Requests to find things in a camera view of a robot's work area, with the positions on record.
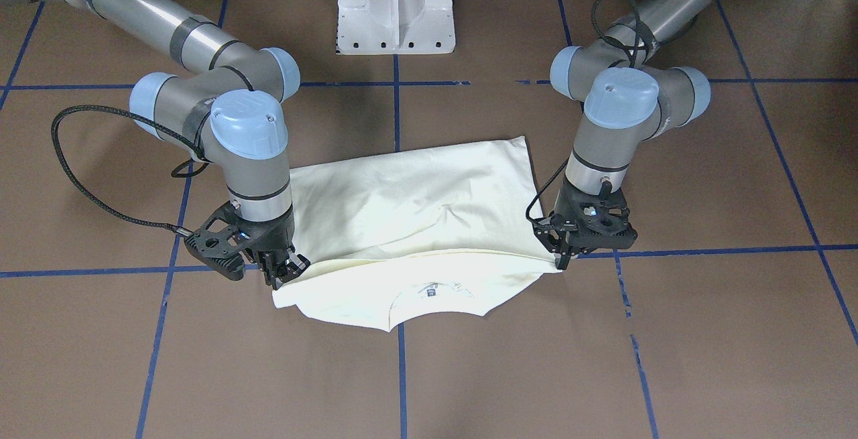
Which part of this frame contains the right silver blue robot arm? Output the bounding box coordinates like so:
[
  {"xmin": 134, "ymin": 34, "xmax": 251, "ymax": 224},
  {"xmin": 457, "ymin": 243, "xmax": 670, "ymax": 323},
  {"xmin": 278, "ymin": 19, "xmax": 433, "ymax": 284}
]
[{"xmin": 2, "ymin": 0, "xmax": 310, "ymax": 290}]

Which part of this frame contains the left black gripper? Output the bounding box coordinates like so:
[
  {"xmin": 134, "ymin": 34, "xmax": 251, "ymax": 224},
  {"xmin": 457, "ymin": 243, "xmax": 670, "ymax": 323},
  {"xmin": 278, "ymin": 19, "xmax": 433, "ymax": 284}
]
[{"xmin": 534, "ymin": 178, "xmax": 637, "ymax": 271}]

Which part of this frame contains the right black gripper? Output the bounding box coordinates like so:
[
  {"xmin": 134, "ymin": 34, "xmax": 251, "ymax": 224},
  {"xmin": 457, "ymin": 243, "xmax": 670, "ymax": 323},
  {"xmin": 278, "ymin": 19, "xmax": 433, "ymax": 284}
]
[{"xmin": 241, "ymin": 210, "xmax": 312, "ymax": 290}]

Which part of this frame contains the cream long sleeve shirt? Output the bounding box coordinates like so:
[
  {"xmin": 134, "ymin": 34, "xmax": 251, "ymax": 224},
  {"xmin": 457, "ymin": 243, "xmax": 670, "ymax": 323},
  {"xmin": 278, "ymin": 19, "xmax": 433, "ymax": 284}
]
[{"xmin": 272, "ymin": 137, "xmax": 556, "ymax": 331}]

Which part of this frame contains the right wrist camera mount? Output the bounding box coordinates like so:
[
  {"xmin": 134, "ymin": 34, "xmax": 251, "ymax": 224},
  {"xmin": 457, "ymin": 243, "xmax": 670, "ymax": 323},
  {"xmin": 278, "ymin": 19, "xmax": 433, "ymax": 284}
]
[{"xmin": 184, "ymin": 201, "xmax": 249, "ymax": 281}]

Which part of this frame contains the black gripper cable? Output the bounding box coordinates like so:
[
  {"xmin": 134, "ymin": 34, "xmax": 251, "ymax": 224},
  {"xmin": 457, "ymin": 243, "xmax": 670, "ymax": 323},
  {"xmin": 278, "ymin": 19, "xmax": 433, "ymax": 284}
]
[{"xmin": 51, "ymin": 105, "xmax": 210, "ymax": 233}]

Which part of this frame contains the white pedestal column base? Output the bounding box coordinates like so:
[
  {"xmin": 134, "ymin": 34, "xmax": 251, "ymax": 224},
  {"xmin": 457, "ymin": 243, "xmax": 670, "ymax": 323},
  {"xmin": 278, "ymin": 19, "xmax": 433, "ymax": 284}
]
[{"xmin": 335, "ymin": 0, "xmax": 456, "ymax": 56}]

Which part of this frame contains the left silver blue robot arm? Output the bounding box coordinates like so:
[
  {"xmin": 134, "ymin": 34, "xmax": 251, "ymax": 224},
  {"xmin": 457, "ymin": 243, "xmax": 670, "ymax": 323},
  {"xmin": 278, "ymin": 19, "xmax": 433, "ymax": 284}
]
[{"xmin": 531, "ymin": 0, "xmax": 716, "ymax": 270}]

